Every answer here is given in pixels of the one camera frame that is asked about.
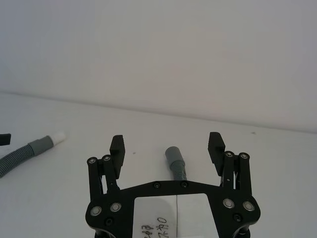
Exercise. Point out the black flat object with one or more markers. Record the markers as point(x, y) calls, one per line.
point(5, 140)

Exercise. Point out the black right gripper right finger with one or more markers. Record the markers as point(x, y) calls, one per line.
point(216, 151)

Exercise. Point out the white table cloth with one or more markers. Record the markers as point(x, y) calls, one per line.
point(49, 203)

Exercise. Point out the white handwritten paper label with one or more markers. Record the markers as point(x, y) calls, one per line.
point(153, 215)

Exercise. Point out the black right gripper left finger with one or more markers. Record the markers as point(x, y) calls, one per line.
point(116, 153)

